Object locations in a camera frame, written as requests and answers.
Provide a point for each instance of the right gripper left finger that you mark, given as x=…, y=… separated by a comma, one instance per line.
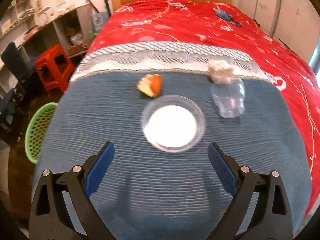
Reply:
x=49, y=217

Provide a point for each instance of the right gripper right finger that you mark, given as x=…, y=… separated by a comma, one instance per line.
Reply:
x=272, y=217

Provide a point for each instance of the clear plastic cup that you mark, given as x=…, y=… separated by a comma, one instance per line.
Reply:
x=229, y=98

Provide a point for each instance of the white round plastic lid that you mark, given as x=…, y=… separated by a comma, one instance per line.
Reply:
x=173, y=123

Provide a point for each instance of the white tissue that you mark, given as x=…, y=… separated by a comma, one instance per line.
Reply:
x=220, y=72

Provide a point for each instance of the orange peel piece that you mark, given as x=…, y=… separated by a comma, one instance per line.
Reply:
x=150, y=85

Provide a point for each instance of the green plastic waste basket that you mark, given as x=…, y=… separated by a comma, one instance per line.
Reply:
x=37, y=129

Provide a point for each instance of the blue striped blanket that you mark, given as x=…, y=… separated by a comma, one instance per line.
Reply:
x=151, y=194

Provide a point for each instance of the dark blue chair near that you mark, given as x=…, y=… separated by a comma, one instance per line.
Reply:
x=7, y=108

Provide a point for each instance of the dark blue chair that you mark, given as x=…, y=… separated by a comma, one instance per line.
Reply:
x=15, y=62
x=7, y=108

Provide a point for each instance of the red plastic stool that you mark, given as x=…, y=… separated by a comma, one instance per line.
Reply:
x=54, y=69

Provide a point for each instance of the dark blue chair far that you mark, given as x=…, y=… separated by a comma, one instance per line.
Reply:
x=15, y=62

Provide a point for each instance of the light blue paper bag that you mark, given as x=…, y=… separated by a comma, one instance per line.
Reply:
x=99, y=20

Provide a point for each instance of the blue toy on bed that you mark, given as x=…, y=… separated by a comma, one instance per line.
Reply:
x=227, y=17

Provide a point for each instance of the white desk lamp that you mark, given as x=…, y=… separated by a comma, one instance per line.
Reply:
x=44, y=12

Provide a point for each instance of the white wardrobe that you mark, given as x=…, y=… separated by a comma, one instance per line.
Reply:
x=294, y=23

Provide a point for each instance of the red bed quilt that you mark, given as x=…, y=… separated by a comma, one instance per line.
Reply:
x=196, y=22

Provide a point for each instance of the black stick leaning left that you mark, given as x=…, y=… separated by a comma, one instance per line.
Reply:
x=94, y=7

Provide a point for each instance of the black stick leaning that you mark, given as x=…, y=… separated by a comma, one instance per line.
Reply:
x=107, y=8
x=94, y=7

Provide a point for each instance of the black stick leaning right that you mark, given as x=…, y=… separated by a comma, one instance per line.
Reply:
x=107, y=8

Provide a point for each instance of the white wall shelf unit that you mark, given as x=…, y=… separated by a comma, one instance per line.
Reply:
x=17, y=19

